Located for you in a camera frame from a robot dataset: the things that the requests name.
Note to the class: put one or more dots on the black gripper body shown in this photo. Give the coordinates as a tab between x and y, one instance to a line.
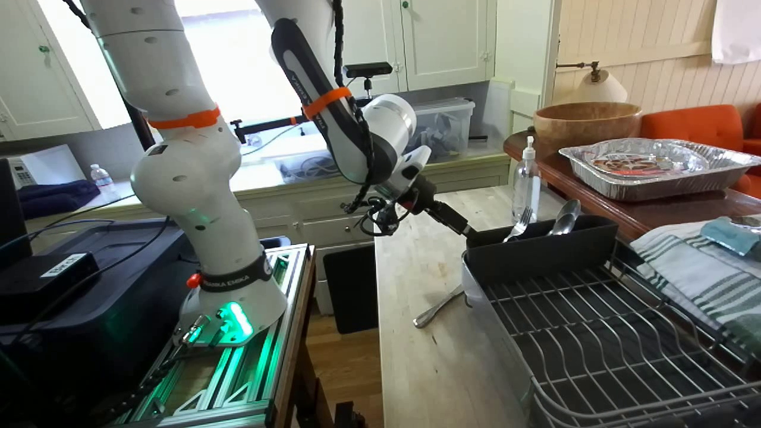
431	198

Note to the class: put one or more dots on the aluminium robot base stand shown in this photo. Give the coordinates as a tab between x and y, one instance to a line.
238	358

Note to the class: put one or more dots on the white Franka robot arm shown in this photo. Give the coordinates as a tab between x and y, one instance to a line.
197	190

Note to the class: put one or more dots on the dark cutlery holder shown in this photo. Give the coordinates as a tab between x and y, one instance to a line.
539	251

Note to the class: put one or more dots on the clear plastic storage bin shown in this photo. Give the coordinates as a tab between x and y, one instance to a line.
442	121

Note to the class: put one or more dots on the clear hand sanitizer bottle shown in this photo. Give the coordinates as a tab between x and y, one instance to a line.
526	169

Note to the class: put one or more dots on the silver metal knife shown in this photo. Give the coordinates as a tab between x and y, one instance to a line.
439	307

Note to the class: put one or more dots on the silver metal spoon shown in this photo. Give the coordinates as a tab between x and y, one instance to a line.
567	214

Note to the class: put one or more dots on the dark wooden side table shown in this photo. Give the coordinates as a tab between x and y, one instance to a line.
602	204

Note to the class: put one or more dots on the large wooden bowl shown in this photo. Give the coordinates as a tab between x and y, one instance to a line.
586	127

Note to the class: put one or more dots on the beige table lamp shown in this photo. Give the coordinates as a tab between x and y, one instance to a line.
598	85

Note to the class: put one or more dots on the aluminium foil tray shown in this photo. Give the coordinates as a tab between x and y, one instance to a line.
655	167

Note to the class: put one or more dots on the striped grey dish towel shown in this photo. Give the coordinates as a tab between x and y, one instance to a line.
704	274

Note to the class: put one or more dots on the orange sofa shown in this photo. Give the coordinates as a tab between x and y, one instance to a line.
703	127

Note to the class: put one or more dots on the teal folded cloth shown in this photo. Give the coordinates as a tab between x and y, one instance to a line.
733	236

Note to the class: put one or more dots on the white hanging cloth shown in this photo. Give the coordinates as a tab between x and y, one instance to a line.
738	30

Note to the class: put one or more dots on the small clear water bottle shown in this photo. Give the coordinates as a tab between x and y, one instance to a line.
99	177

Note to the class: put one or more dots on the black equipment case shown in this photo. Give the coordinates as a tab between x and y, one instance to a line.
87	311

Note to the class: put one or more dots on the dark blue cloth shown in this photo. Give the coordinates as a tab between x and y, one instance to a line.
55	198

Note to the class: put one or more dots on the white wall cabinets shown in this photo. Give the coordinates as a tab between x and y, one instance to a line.
442	39

